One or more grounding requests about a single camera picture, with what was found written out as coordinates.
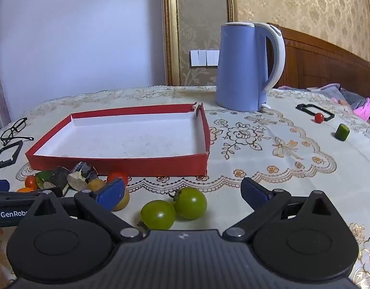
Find wooden bed headboard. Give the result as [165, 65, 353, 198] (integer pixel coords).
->
[266, 22, 370, 100]

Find white wall switch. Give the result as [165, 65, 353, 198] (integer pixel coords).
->
[190, 49, 220, 67]

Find blue electric kettle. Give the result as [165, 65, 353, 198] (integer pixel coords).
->
[216, 22, 286, 112]

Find black eyeglasses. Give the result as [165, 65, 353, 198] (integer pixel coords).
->
[0, 117, 34, 146]

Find pink grey bedding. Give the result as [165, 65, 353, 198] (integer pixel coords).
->
[277, 83, 370, 130]

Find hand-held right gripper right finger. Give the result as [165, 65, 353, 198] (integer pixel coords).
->
[222, 177, 350, 243]

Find large red cherry tomato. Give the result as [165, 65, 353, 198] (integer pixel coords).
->
[107, 171, 129, 187]

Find gold wall frame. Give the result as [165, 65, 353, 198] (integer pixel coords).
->
[162, 0, 237, 87]

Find brown longan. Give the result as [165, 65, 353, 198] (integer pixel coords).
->
[113, 188, 130, 211]
[88, 178, 106, 192]

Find green tomato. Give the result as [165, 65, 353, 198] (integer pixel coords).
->
[168, 187, 208, 220]
[138, 199, 177, 230]

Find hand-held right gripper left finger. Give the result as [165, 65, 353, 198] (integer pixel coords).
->
[18, 178, 146, 243]

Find green cucumber chunk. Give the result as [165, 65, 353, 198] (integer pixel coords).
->
[34, 170, 54, 190]
[335, 123, 350, 141]

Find red cardboard box tray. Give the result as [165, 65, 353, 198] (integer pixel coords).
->
[25, 103, 211, 177]

